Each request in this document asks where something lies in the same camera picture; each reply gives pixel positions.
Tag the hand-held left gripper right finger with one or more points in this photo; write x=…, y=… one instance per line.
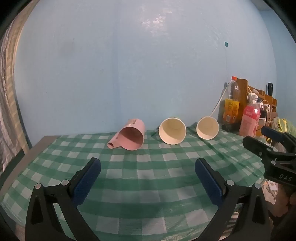
x=209, y=182

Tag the large cream paper cup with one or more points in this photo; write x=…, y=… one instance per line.
x=172, y=131

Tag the green checkered tablecloth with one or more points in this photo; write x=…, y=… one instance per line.
x=148, y=162

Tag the dark drink bottle yellow label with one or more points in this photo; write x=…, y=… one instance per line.
x=232, y=109

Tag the white charger plug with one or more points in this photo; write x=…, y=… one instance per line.
x=252, y=96

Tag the green yellow cloth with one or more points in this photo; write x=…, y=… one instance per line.
x=288, y=126

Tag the small cream paper cup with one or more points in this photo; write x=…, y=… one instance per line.
x=207, y=128

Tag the wooden desk rack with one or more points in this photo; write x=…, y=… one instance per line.
x=244, y=87

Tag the pink drink bottle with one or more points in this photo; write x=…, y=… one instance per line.
x=249, y=120

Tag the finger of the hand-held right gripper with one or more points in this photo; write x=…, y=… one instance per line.
x=259, y=145
x=272, y=134

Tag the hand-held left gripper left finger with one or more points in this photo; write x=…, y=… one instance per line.
x=86, y=182

